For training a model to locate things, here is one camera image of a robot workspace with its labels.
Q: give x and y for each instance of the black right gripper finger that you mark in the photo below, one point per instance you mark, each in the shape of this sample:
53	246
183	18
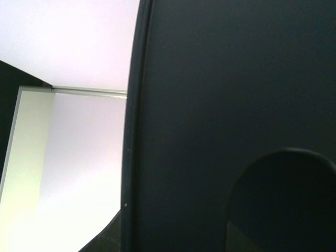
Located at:
283	201

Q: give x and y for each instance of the dark grey cylindrical bin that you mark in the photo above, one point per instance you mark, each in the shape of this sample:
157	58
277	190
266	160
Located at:
214	86

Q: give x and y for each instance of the aluminium frame post right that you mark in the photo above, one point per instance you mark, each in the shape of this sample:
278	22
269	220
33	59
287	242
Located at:
120	94

